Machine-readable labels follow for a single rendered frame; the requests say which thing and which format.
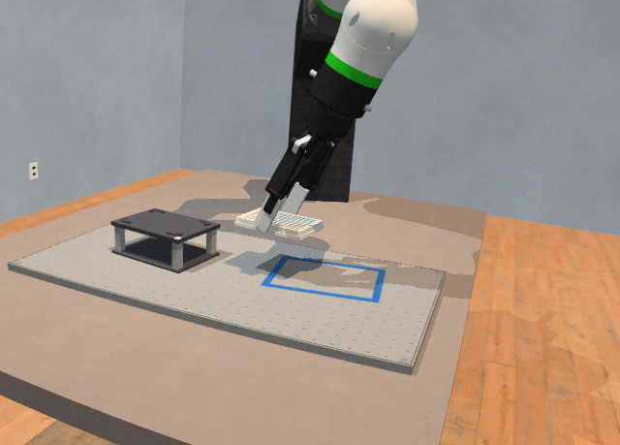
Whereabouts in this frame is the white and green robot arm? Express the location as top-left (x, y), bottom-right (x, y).
top-left (307, 0), bottom-right (418, 118)

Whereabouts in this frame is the blue tape outline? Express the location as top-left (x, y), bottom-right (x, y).
top-left (261, 256), bottom-right (386, 302)

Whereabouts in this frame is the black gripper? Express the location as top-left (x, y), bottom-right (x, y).
top-left (253, 97), bottom-right (355, 233)

